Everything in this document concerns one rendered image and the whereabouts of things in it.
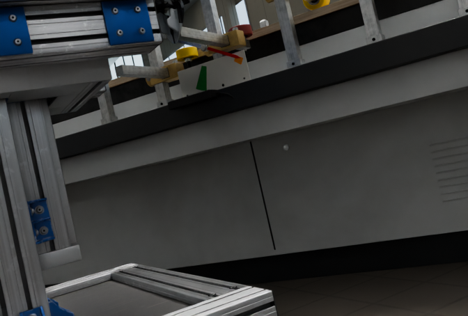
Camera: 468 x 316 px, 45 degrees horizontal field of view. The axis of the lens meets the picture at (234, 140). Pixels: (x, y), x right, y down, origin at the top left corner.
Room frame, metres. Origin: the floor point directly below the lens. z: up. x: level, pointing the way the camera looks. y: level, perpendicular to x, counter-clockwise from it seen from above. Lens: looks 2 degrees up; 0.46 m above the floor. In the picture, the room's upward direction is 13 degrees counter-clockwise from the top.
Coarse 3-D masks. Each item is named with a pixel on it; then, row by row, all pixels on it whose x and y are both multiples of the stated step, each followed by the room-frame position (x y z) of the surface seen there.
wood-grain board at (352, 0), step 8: (344, 0) 1.81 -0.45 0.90; (352, 0) 1.79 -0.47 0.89; (320, 8) 1.84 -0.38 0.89; (328, 8) 1.83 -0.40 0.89; (336, 8) 1.82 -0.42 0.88; (344, 8) 1.82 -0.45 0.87; (296, 16) 1.89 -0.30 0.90; (304, 16) 1.87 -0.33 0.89; (312, 16) 1.86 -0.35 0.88; (320, 16) 1.85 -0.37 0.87; (272, 24) 1.93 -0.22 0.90; (296, 24) 1.90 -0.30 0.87; (256, 32) 1.96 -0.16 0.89; (264, 32) 1.95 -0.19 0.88; (272, 32) 1.93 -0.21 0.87; (200, 56) 2.07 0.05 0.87; (168, 64) 2.14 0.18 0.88; (112, 80) 2.27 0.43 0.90; (120, 80) 2.25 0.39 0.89; (128, 80) 2.24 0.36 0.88
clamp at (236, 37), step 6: (234, 30) 1.76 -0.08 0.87; (228, 36) 1.77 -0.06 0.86; (234, 36) 1.76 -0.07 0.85; (240, 36) 1.78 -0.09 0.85; (234, 42) 1.77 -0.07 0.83; (240, 42) 1.77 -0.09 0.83; (216, 48) 1.80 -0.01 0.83; (222, 48) 1.79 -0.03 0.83; (228, 48) 1.78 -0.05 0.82; (234, 48) 1.80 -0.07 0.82; (210, 54) 1.82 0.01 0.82
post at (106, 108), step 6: (108, 84) 2.07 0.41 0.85; (108, 90) 2.06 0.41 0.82; (102, 96) 2.04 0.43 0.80; (108, 96) 2.06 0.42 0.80; (102, 102) 2.05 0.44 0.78; (108, 102) 2.05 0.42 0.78; (102, 108) 2.05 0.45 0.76; (108, 108) 2.04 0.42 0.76; (102, 114) 2.05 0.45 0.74; (108, 114) 2.04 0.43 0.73; (114, 114) 2.07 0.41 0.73; (102, 120) 2.05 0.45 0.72; (108, 120) 2.04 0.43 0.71; (114, 120) 2.05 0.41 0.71
